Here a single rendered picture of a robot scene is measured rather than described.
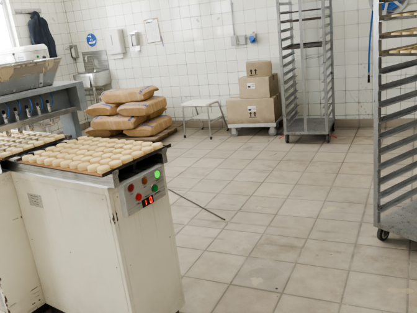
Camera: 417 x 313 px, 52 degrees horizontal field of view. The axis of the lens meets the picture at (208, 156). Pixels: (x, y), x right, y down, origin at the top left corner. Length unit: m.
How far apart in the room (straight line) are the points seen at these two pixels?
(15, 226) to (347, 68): 4.12
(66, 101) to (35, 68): 0.27
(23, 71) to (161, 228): 1.04
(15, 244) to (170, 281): 0.79
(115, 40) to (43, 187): 4.59
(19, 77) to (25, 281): 1.02
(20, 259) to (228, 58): 4.07
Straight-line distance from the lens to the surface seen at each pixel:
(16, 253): 2.35
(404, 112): 2.75
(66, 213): 1.98
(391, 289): 2.46
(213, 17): 5.76
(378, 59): 2.49
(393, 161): 2.73
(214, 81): 5.84
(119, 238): 1.78
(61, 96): 2.49
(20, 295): 2.44
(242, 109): 5.24
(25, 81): 2.35
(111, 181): 1.67
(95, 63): 6.86
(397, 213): 2.90
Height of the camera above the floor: 1.40
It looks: 17 degrees down
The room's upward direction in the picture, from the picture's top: 7 degrees counter-clockwise
